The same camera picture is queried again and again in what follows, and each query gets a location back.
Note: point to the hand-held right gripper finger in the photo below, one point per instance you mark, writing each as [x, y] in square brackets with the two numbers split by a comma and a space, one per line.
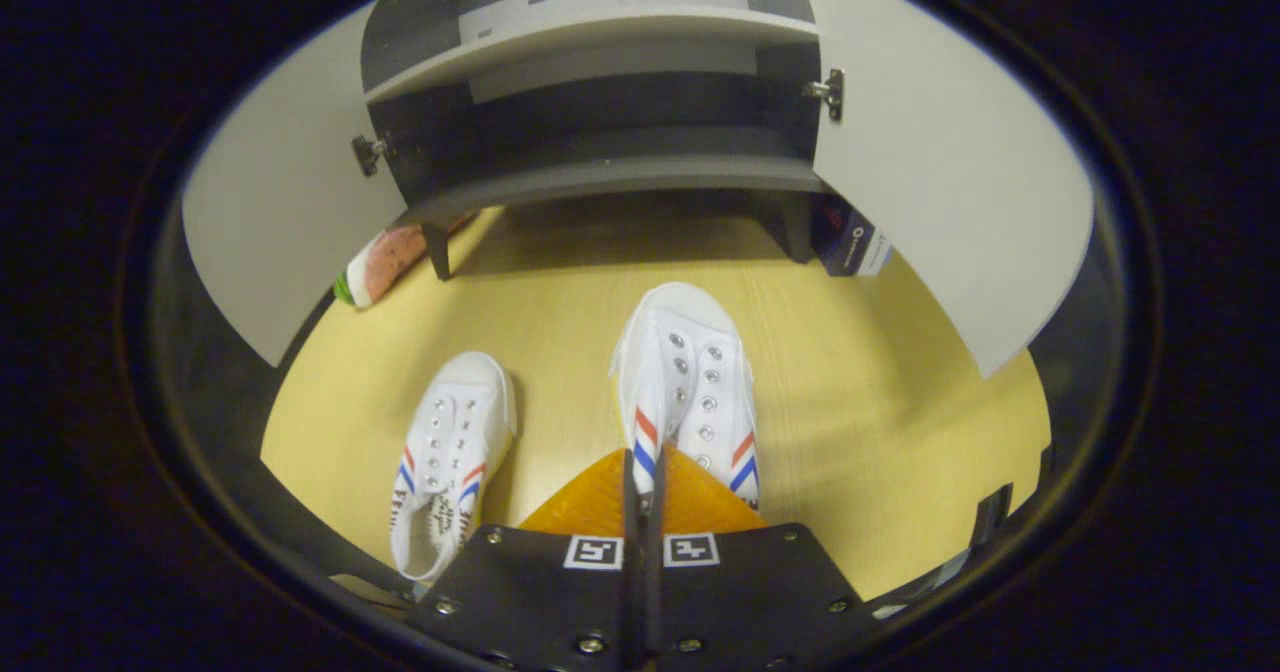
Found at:
[631, 592]
[652, 592]

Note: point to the white canvas shoe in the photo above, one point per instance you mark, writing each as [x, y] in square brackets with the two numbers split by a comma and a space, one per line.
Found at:
[690, 352]
[455, 422]

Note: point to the white shoe cabinet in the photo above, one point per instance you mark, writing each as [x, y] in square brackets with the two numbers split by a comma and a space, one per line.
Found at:
[600, 157]

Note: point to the white door with cat sticker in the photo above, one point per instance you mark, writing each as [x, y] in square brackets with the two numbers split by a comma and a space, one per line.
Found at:
[950, 182]

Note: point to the white door with camera sticker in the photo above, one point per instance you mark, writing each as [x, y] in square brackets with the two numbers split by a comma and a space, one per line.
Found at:
[290, 182]

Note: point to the metal door hinge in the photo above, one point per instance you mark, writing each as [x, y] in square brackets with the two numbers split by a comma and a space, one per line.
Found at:
[830, 92]
[368, 155]

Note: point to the dark blue box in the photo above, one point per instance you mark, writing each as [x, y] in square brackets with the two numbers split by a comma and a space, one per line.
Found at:
[835, 237]

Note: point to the pink green striped object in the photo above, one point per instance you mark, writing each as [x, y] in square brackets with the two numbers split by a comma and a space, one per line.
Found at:
[385, 262]

